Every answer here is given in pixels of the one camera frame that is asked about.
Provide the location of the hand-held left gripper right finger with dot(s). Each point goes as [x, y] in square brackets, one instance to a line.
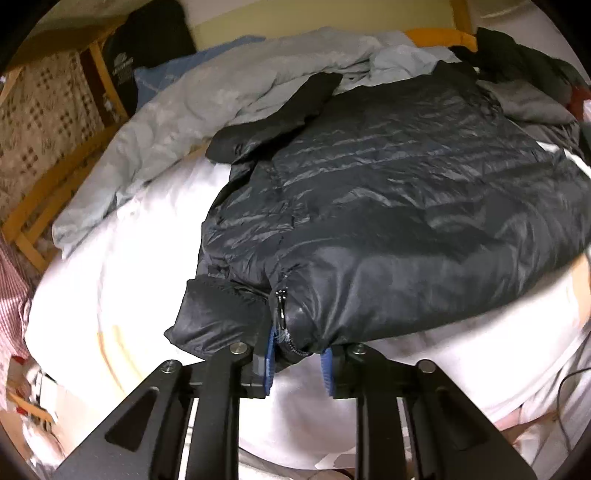
[328, 374]

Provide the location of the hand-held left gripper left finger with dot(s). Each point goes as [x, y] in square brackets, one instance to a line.
[266, 369]

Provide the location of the black puffer jacket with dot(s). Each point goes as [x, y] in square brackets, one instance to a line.
[392, 184]

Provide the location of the white bed sheet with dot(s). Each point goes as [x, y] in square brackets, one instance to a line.
[115, 277]

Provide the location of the red checkered cloth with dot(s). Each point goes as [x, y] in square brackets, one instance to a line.
[11, 295]

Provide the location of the light grey duvet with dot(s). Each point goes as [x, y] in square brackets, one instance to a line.
[184, 106]

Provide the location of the blue cloth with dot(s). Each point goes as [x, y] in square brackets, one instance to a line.
[161, 78]

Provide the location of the beige patterned cloth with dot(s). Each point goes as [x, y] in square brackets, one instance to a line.
[41, 120]

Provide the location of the dark grey garment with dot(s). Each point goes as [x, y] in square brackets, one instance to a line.
[531, 104]

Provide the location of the black hanging garment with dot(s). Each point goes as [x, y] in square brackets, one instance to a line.
[138, 41]

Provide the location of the black clothing pile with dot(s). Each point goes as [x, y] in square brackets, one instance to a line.
[512, 55]

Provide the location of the wooden chair frame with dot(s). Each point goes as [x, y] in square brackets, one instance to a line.
[104, 74]

